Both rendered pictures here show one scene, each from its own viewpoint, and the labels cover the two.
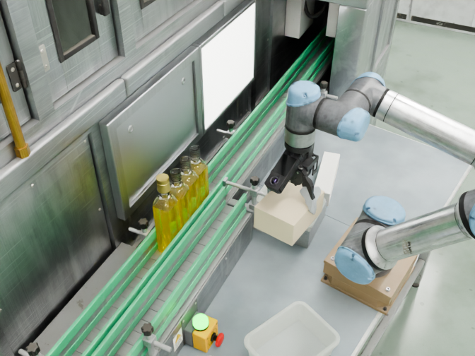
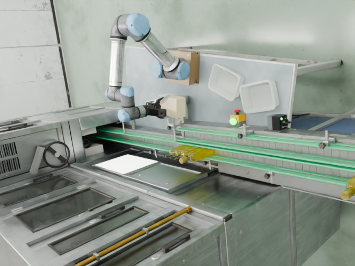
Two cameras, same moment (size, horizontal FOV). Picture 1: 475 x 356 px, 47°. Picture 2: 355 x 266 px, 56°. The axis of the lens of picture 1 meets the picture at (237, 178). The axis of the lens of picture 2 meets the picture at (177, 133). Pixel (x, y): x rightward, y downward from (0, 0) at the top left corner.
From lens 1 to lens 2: 64 cm
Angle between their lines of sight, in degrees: 8
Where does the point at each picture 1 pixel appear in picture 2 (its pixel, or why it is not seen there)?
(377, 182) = (150, 81)
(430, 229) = (154, 47)
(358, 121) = (124, 89)
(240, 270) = (209, 117)
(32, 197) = (207, 202)
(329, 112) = (126, 102)
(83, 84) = (155, 203)
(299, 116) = (132, 113)
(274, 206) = (173, 111)
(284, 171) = (157, 111)
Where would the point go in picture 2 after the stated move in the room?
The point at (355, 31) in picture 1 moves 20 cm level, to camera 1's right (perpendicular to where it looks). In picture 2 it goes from (90, 119) to (81, 97)
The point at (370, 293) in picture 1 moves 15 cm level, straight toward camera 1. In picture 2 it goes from (193, 61) to (209, 57)
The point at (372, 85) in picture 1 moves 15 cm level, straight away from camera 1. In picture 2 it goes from (109, 92) to (97, 96)
